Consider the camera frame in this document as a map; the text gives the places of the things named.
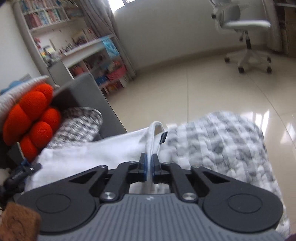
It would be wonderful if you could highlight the wooden desk with shelf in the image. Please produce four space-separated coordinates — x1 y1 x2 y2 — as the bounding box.
274 1 295 58

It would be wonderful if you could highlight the brown fuzzy sleeve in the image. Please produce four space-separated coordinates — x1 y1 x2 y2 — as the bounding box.
1 202 42 241

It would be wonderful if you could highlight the grey sofa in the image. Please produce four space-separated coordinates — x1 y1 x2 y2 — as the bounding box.
0 73 128 167

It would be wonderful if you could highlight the grey checkered quilt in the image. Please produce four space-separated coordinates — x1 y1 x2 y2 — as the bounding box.
46 106 291 235

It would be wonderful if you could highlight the white bookshelf with books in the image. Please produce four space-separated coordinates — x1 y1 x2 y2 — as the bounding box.
12 1 132 94

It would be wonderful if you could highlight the grey white pillow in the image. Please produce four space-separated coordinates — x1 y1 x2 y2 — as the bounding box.
0 75 49 126

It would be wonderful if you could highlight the white office chair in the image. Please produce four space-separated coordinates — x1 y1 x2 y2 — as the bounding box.
210 1 273 74

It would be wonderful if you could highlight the white t-shirt orange print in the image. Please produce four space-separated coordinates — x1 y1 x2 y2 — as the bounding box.
25 121 176 194

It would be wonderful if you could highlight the orange pumpkin plush cushion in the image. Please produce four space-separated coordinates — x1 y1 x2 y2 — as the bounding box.
3 83 62 163

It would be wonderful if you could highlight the grey left curtain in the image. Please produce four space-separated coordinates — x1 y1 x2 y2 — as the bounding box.
77 0 136 78

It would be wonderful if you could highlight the blue plush toy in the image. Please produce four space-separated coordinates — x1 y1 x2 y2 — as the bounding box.
1 80 23 95

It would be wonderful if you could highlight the pink storage box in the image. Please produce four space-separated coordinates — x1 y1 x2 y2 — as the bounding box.
106 66 126 81

